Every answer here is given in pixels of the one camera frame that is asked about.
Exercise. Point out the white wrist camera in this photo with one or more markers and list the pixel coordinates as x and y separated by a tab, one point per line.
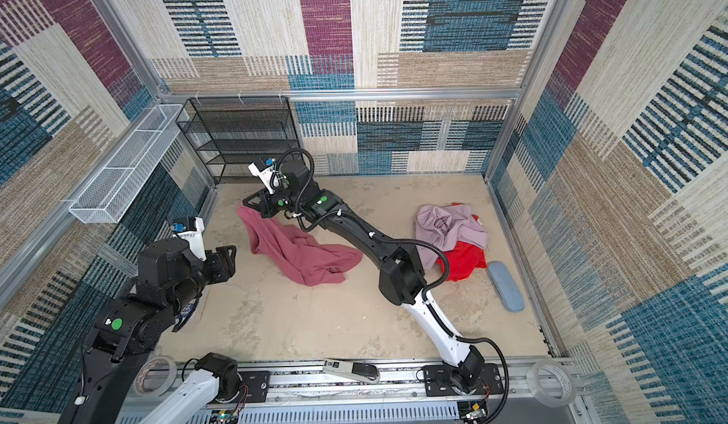
191	229
265	170

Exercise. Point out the black wire shelf rack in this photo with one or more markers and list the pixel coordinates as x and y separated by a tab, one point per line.
229	133

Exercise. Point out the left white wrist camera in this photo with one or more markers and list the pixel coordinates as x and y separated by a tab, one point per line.
191	229

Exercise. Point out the red cloth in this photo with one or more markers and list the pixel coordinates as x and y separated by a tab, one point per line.
464	242

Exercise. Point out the right clear tape roll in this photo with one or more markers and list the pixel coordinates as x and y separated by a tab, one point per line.
551	384

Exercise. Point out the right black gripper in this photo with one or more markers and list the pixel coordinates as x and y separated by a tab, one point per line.
265	206

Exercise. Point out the light pink cloth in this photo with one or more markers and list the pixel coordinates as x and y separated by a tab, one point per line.
427	223

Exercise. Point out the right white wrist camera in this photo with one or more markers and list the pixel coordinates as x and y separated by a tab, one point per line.
265	170

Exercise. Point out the aluminium front rail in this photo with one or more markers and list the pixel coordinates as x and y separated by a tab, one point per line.
300	392

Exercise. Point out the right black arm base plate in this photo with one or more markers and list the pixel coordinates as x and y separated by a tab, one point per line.
437	380

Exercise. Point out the white wire mesh basket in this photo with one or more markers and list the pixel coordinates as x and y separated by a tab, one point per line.
108	196

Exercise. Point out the clear tape roll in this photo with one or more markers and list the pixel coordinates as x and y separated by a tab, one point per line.
551	384
156	377

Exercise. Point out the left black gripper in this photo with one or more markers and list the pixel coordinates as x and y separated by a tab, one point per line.
224	264

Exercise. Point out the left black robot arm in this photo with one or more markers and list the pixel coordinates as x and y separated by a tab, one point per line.
127	330

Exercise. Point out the left clear tape roll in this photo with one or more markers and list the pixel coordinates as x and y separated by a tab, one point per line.
156	377

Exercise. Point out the maroon cloth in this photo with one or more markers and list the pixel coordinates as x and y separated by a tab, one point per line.
298	255

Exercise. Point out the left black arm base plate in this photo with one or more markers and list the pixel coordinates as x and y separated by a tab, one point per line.
242	388

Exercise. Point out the grey handheld scanner device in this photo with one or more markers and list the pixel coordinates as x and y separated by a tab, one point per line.
353	370

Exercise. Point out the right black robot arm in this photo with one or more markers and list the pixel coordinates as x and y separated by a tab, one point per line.
409	269

